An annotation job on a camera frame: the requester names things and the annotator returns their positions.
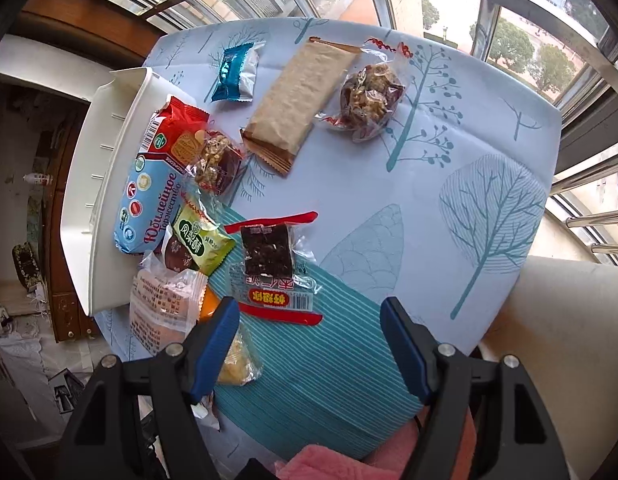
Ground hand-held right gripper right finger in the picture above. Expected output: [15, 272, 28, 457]
[380, 297, 570, 480]

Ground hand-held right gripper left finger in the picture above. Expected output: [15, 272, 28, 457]
[59, 297, 240, 480]

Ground yellow pastry clear packet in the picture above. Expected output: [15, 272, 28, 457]
[216, 325, 264, 387]

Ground white orange bar wrapper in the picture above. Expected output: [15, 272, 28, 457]
[198, 285, 224, 323]

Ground white printed snack packet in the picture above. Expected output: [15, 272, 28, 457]
[129, 252, 210, 361]

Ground dark red snack packet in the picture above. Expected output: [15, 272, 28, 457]
[161, 232, 200, 273]

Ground clear dark cake packet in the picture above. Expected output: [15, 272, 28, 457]
[224, 211, 324, 326]

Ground green small snack packet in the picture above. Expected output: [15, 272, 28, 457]
[171, 205, 237, 276]

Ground blue biscuit pack red end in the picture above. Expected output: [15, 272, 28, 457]
[113, 96, 210, 256]

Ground clear brown candy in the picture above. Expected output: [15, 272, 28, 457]
[186, 127, 245, 196]

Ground white plastic bin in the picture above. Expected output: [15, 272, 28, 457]
[60, 66, 162, 317]

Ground clear nut date snack bag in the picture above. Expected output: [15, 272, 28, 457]
[316, 37, 414, 143]

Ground long brown paper wrapper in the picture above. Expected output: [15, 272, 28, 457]
[240, 36, 362, 177]

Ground blue white small packet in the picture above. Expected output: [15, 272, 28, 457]
[210, 42, 266, 103]

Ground pink fleece clothing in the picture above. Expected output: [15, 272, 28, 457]
[276, 412, 480, 480]

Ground wooden desk with drawers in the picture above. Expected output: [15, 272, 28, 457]
[41, 110, 102, 343]

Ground black patterned tissue box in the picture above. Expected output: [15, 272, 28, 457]
[11, 242, 40, 273]

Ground tree print tablecloth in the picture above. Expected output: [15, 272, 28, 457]
[96, 16, 562, 466]

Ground white pipe column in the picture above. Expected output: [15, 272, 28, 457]
[0, 34, 142, 103]

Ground wooden window frame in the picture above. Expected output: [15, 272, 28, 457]
[19, 0, 164, 68]

